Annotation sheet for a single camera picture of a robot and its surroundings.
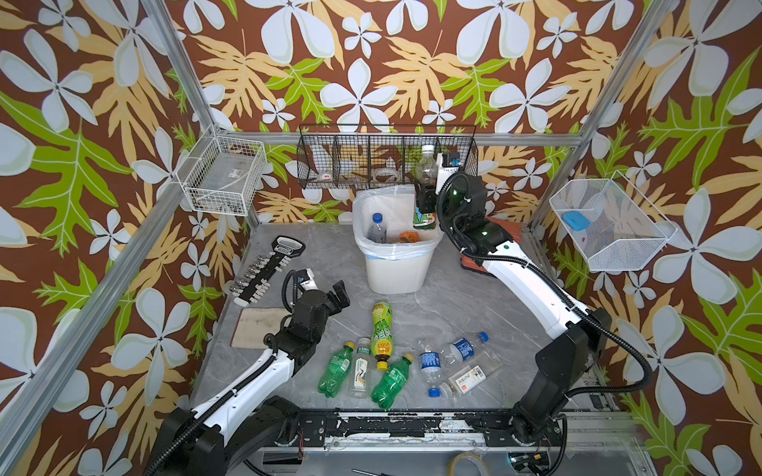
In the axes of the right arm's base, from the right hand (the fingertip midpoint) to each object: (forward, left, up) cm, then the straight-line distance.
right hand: (422, 178), depth 74 cm
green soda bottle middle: (-40, +9, -36) cm, 55 cm away
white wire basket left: (+11, +58, -6) cm, 59 cm away
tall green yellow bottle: (-29, +10, -35) cm, 46 cm away
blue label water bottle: (+6, +12, -27) cm, 30 cm away
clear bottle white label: (-38, -13, -37) cm, 54 cm away
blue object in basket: (+1, -48, -16) cm, 50 cm away
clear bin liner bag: (+7, +10, -24) cm, 27 cm away
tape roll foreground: (-55, -12, -39) cm, 69 cm away
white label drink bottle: (-36, +16, -35) cm, 53 cm away
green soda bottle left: (-35, +24, -41) cm, 59 cm away
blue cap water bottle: (-30, -12, -36) cm, 49 cm away
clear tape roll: (+21, +8, -15) cm, 27 cm away
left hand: (-16, +25, -25) cm, 38 cm away
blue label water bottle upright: (-35, -3, -36) cm, 50 cm away
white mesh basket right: (-4, -55, -14) cm, 57 cm away
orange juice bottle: (+5, +1, -28) cm, 28 cm away
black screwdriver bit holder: (-3, +54, -40) cm, 67 cm away
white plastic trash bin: (-10, +5, -30) cm, 32 cm away
